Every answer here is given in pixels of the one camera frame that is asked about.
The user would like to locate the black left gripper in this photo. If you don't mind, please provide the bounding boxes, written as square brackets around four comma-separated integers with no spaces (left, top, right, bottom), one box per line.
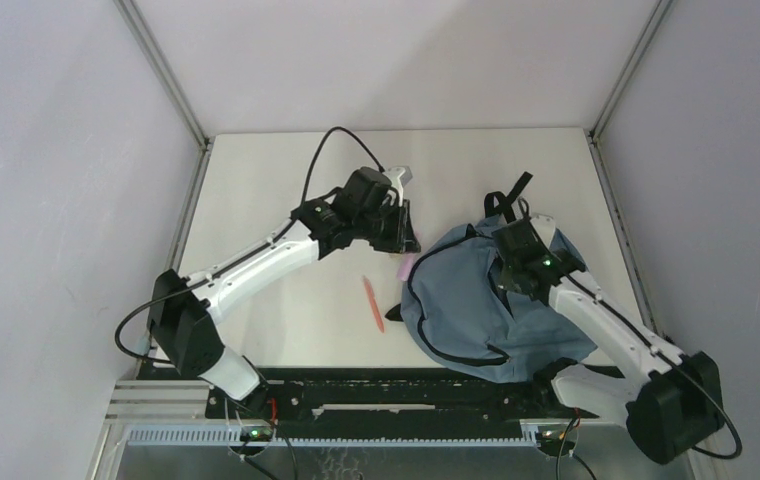
[355,198,419,255]

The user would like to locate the blue student backpack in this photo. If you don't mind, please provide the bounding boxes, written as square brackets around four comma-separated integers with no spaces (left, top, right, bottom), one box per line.
[384,172,597,383]

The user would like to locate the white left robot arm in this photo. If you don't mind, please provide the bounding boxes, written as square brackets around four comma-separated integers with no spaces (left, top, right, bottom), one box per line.
[114,166,420,417]

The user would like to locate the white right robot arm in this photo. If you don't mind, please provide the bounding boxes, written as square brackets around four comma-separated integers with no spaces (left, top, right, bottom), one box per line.
[493,218,744,465]

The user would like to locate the orange pen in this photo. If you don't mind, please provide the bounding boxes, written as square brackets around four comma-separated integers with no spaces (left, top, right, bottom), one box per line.
[362,276,385,334]

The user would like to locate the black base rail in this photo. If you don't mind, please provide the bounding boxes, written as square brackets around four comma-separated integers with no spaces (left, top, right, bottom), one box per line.
[205,367,585,442]

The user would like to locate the aluminium frame front rail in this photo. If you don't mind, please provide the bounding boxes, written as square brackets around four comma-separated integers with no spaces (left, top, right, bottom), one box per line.
[106,369,598,446]

